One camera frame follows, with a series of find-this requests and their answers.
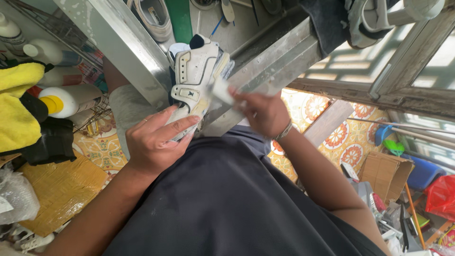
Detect white bottle with yellow cap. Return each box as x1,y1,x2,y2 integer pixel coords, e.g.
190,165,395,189
38,83,104,119

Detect blue plastic scoop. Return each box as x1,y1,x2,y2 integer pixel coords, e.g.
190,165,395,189
375,124,396,146

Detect person's right hand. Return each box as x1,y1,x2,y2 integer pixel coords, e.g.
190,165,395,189
228,86,292,139

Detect green plastic brush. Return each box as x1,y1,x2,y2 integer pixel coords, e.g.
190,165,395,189
382,139,405,157

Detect white and navy sneaker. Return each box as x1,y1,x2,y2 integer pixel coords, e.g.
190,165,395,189
166,34,235,143

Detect person's left hand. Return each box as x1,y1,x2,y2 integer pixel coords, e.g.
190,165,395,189
125,105,202,175

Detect weathered wooden window frame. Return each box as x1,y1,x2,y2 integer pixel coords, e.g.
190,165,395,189
287,9,455,123

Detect orange stick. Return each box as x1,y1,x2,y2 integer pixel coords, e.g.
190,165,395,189
404,181,426,250

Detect white cleaning brush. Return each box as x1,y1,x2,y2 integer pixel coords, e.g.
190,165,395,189
210,76,246,108

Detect black cloth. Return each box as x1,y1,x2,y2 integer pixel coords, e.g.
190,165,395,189
0,59,77,166

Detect person's dark grey shirt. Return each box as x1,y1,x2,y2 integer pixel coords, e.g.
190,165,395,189
102,124,388,256

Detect wire rack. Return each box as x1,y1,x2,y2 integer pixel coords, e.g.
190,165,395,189
6,0,112,134

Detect dark cloth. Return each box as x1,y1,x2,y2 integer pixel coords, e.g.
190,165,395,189
299,0,358,58

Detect stainless steel sink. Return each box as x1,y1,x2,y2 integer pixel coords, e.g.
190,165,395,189
53,0,322,137

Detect red plastic bag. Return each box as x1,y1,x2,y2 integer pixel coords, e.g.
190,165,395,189
424,174,455,222

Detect silver bracelet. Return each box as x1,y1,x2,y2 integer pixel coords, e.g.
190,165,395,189
273,121,293,141

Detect white bottle with red label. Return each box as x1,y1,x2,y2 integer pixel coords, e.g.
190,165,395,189
36,66,85,88

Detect wooden plank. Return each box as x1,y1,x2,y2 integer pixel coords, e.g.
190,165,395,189
303,99,356,148

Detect white bottle with blue label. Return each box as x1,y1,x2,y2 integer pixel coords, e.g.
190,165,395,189
23,39,83,67

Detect clear bubble wrap bag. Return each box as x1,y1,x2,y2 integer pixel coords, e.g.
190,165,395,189
0,167,41,225

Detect blue plastic container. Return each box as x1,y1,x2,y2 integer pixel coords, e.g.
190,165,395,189
401,154,447,191

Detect taped brown cardboard box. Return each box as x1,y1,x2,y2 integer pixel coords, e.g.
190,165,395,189
17,152,109,238

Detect blue handled thin brush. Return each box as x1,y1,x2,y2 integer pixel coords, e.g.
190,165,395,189
209,16,225,39

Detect metal poles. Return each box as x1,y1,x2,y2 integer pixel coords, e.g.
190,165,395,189
346,117,455,151

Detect white and grey sneaker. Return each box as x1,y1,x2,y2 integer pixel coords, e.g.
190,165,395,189
346,0,446,50

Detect white sneaker with grey sole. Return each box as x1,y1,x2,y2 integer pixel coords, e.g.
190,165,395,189
127,0,175,43

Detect white bottle with ridged neck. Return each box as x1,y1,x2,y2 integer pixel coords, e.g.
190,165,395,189
0,12,28,57

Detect yellow cloth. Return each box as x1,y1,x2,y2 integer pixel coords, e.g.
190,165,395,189
0,62,46,153

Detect open brown cardboard box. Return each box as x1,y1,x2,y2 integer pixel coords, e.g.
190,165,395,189
358,151,415,206

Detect heap of mixed clutter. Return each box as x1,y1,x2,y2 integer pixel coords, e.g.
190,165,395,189
341,162,455,256

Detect green board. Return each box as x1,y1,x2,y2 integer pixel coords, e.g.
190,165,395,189
164,0,193,44

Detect grey cloth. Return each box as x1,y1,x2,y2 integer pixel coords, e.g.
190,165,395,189
108,83,159,160

